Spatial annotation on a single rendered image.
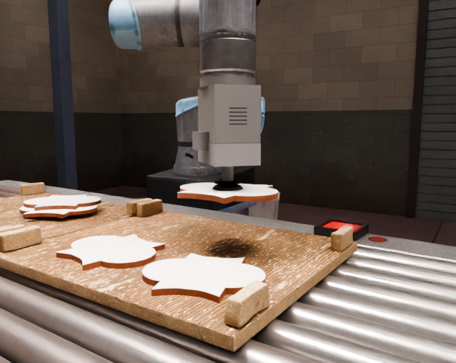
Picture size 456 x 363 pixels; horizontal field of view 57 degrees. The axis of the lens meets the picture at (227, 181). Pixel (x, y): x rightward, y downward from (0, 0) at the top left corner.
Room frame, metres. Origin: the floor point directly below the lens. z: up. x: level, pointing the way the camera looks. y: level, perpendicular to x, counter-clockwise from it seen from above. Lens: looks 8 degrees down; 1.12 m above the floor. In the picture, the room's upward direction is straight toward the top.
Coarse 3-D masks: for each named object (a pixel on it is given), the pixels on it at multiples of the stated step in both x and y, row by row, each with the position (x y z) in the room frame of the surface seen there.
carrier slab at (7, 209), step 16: (48, 192) 1.08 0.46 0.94; (0, 208) 0.88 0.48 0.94; (16, 208) 0.88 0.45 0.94; (112, 208) 0.88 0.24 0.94; (0, 224) 0.74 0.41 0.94; (16, 224) 0.74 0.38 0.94; (32, 224) 0.74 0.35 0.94; (48, 224) 0.74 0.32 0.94; (64, 224) 0.74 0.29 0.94; (80, 224) 0.74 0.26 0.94; (96, 224) 0.74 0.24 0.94
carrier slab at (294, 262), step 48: (48, 240) 0.64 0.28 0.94; (144, 240) 0.64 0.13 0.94; (192, 240) 0.64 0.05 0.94; (240, 240) 0.64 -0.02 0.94; (288, 240) 0.64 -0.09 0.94; (96, 288) 0.45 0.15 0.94; (144, 288) 0.45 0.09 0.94; (288, 288) 0.45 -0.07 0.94; (192, 336) 0.37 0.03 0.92; (240, 336) 0.35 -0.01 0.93
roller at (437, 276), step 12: (0, 192) 1.18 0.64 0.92; (348, 264) 0.59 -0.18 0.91; (360, 264) 0.59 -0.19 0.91; (372, 264) 0.58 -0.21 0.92; (384, 264) 0.57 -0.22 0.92; (396, 264) 0.57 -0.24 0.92; (408, 276) 0.55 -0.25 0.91; (420, 276) 0.54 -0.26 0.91; (432, 276) 0.53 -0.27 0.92; (444, 276) 0.53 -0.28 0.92
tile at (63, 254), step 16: (80, 240) 0.61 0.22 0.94; (96, 240) 0.61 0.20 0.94; (112, 240) 0.61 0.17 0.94; (128, 240) 0.61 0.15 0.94; (64, 256) 0.55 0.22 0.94; (80, 256) 0.53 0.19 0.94; (96, 256) 0.53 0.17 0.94; (112, 256) 0.53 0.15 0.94; (128, 256) 0.53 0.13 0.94; (144, 256) 0.53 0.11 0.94
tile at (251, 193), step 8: (184, 184) 0.61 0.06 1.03; (192, 184) 0.61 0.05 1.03; (200, 184) 0.61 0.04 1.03; (208, 184) 0.61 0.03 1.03; (240, 184) 0.61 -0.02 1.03; (248, 184) 0.61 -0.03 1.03; (256, 184) 0.61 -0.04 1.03; (184, 192) 0.55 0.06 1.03; (192, 192) 0.54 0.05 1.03; (200, 192) 0.54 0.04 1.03; (208, 192) 0.54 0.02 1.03; (216, 192) 0.54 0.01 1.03; (224, 192) 0.54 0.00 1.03; (232, 192) 0.54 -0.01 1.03; (240, 192) 0.54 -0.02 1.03; (248, 192) 0.54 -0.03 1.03; (256, 192) 0.54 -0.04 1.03; (264, 192) 0.54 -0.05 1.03; (272, 192) 0.54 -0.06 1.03; (216, 200) 0.52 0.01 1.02; (224, 200) 0.51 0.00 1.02; (232, 200) 0.52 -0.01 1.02; (240, 200) 0.52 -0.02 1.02; (248, 200) 0.52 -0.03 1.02; (256, 200) 0.52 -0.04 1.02; (264, 200) 0.53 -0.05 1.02
